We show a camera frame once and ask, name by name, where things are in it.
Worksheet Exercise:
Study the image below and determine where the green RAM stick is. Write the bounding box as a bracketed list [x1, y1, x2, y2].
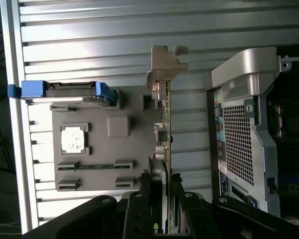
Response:
[58, 163, 133, 170]

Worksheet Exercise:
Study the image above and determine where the hard disk in blue carrier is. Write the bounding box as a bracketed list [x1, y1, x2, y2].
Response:
[7, 81, 118, 107]

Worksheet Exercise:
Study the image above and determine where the open PC case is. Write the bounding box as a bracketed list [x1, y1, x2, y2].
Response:
[205, 46, 299, 226]

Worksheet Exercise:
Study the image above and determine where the grey plastic parts rack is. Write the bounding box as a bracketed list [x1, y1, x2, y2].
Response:
[49, 87, 165, 192]

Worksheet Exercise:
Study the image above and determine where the CPU socket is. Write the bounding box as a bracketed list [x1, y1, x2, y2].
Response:
[275, 104, 299, 140]

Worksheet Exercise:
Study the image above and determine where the silver CPU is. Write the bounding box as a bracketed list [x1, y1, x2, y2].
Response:
[61, 126, 87, 151]

